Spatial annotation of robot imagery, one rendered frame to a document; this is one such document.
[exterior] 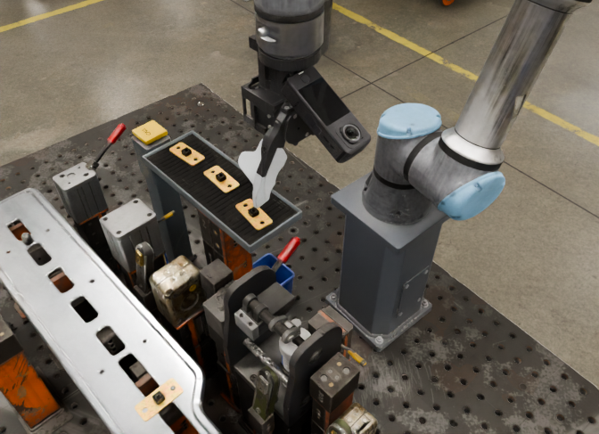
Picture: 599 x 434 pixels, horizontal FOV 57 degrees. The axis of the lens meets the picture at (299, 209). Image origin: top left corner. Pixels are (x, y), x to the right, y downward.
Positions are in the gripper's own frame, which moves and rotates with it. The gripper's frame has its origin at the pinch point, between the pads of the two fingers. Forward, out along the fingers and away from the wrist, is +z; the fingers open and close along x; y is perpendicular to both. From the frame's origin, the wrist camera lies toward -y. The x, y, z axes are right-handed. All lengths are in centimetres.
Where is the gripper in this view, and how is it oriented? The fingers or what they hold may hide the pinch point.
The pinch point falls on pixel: (301, 184)
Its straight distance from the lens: 75.8
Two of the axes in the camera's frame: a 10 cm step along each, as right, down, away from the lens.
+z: 0.0, 7.1, 7.1
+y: -6.9, -5.1, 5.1
